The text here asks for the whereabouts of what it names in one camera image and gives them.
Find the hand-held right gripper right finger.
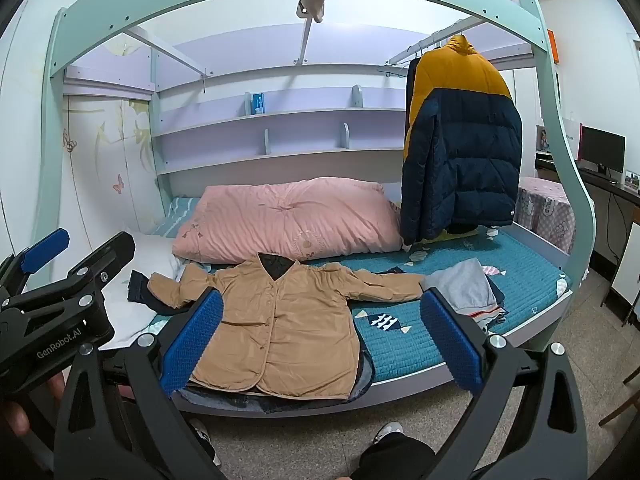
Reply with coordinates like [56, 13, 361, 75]
[419, 286, 589, 480]

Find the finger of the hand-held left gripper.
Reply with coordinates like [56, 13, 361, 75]
[0, 231, 137, 342]
[0, 227, 71, 302]

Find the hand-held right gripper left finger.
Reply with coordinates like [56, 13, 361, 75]
[52, 289, 226, 480]

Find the tan button jacket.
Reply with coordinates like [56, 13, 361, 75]
[147, 254, 426, 402]

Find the person's left hand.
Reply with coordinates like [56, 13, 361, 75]
[0, 372, 67, 438]

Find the dark folded garment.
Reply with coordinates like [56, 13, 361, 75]
[127, 270, 173, 316]

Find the teal quilted bed cover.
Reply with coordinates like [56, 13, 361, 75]
[150, 197, 571, 383]

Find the white pillow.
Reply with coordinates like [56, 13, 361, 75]
[102, 232, 183, 351]

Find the grey sweatshirt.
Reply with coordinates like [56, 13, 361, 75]
[425, 258, 499, 317]

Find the grey denim garment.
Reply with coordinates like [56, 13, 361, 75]
[172, 350, 375, 413]

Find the white sneaker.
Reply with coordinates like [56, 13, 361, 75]
[372, 421, 405, 446]
[187, 417, 222, 467]

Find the white butterfly wardrobe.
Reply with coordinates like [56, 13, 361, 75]
[62, 95, 157, 233]

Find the person's right leg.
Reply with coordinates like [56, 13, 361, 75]
[350, 432, 437, 480]

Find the pink dotted cloth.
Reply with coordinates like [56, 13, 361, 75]
[515, 176, 576, 256]

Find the yellow and navy puffer jacket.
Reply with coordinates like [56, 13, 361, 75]
[400, 35, 523, 248]

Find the dark desk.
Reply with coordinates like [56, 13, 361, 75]
[535, 152, 640, 213]

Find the white paper bag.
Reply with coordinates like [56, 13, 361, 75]
[560, 117, 584, 162]

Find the black computer monitor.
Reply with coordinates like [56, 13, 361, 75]
[580, 126, 627, 177]

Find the lavender wall shelf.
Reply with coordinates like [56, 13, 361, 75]
[150, 80, 408, 177]

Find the mint green bunk bed frame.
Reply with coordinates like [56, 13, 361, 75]
[37, 0, 598, 356]

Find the white clothes rail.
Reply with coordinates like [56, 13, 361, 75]
[387, 15, 482, 66]

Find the white clamp mount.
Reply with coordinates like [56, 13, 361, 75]
[296, 0, 328, 24]

